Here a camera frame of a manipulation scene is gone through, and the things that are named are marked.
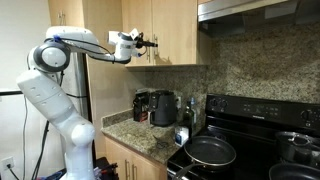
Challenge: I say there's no white wall outlet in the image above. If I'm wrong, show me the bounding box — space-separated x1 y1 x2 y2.
1 156 15 170

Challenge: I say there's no stainless range hood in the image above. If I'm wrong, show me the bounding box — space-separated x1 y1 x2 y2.
198 0 320 37

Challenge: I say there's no black camera on stand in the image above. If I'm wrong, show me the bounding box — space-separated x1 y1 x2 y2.
0 90 23 97

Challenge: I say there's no black pot with lid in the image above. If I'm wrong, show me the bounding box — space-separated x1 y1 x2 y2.
275 131 320 168

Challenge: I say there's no cabinet door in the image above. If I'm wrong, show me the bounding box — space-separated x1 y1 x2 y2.
122 0 153 67
152 0 197 65

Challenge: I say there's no black frying pan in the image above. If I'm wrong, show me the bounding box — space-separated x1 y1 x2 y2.
173 136 237 180
269 163 320 180

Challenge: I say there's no stainless steel refrigerator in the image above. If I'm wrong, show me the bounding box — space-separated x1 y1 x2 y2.
50 53 90 120

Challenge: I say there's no black electric stove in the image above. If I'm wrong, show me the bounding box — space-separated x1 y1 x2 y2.
167 94 320 180

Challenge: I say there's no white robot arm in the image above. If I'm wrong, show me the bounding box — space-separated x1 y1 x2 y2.
16 26 156 180

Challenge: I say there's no near black frying pan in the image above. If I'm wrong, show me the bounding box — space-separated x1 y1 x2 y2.
173 136 237 180

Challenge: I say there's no far black frying pan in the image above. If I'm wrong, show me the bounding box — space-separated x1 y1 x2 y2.
269 163 320 180

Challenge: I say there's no cabinet above refrigerator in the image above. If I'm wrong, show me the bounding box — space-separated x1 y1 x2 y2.
48 0 84 27

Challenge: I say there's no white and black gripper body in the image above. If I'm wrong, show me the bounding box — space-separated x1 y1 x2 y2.
108 28 140 58

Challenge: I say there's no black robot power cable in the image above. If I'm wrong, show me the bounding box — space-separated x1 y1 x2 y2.
30 119 51 180

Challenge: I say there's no white salt container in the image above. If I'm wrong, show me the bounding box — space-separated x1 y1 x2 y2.
175 126 189 147

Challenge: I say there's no lower wooden counter cabinet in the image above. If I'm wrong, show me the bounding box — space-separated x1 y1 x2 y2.
105 137 167 180

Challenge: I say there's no dark glass bottle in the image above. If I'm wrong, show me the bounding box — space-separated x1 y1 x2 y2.
183 101 194 138

